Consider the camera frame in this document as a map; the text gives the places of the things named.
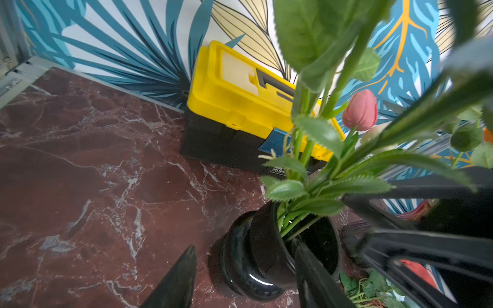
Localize light blue rose stem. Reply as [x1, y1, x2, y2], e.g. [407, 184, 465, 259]
[339, 270, 408, 308]

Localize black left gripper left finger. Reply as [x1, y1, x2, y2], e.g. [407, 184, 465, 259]
[140, 246, 197, 308]

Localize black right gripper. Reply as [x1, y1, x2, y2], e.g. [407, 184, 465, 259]
[343, 167, 492, 307]

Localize dark red glass vase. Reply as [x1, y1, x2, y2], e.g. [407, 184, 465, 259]
[340, 221, 371, 269]

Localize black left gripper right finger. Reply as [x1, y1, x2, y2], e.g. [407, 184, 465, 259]
[294, 240, 355, 308]

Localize white cream rose spray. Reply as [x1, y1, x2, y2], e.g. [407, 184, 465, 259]
[266, 1, 394, 180]

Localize yellow black toolbox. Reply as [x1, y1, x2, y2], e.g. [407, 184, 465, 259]
[180, 40, 347, 176]

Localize glossy black vase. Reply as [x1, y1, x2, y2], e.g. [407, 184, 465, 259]
[208, 202, 343, 302]

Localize pink white tulips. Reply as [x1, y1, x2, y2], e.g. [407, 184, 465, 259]
[261, 88, 472, 241]

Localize red glove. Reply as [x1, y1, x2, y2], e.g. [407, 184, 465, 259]
[401, 259, 439, 289]

